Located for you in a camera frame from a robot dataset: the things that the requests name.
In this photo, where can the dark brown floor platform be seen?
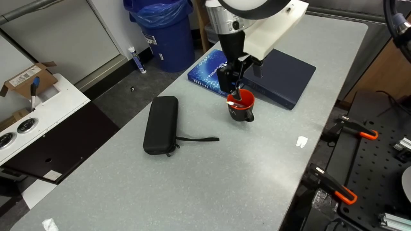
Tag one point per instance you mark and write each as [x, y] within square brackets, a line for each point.
[68, 145]

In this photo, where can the dark navy hardcover book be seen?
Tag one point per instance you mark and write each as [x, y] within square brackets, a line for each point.
[283, 77]

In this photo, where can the white tube with blue label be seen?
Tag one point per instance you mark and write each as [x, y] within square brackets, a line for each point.
[138, 61]

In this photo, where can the red mug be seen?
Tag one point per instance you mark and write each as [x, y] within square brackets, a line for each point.
[242, 112]

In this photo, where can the blue trash bin with liner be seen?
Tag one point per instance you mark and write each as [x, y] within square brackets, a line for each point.
[171, 39]

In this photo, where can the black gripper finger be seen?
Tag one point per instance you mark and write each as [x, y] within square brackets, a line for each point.
[244, 66]
[224, 80]

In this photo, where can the open cardboard box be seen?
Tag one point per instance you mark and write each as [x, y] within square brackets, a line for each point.
[26, 79]

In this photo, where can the black orange bar clamp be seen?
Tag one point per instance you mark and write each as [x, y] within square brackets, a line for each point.
[357, 129]
[334, 187]

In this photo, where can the white paper sheet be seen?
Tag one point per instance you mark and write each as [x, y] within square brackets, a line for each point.
[39, 193]

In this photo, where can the white tape piece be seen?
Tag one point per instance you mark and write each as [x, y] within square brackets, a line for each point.
[49, 225]
[302, 142]

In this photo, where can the black perforated breadboard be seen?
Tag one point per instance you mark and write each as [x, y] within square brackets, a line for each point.
[373, 171]

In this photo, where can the white black Franka robot arm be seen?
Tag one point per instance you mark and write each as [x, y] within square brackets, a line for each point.
[252, 7]

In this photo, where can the white round disc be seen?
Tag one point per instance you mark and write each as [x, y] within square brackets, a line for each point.
[407, 187]

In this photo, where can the aluminium extrusion piece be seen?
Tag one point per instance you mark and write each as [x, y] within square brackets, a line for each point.
[402, 144]
[393, 221]

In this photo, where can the white cart top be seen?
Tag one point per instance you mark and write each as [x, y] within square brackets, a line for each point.
[56, 104]

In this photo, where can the pen with dark barrel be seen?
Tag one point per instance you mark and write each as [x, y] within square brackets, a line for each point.
[238, 98]

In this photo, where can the white wrist camera block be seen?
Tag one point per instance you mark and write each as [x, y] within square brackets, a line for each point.
[278, 30]

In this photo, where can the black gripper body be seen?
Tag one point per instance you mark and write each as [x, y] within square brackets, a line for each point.
[233, 45]

